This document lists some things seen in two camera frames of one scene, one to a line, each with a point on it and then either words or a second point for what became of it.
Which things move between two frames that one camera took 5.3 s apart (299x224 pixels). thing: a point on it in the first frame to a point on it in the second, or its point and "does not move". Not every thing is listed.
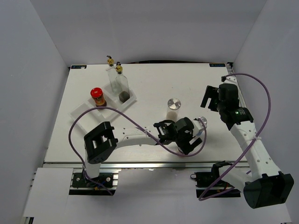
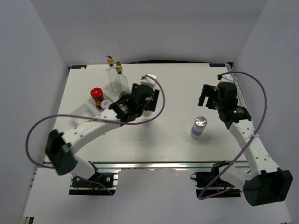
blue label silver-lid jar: (198, 127) does not move
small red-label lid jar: (180, 150) to (105, 103)
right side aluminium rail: (231, 70) does not move
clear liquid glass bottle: (112, 74) does not move
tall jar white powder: (174, 104) to (147, 113)
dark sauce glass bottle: (122, 85) does not move
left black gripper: (188, 147) to (151, 103)
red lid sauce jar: (97, 94) does not move
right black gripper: (210, 92) does not move
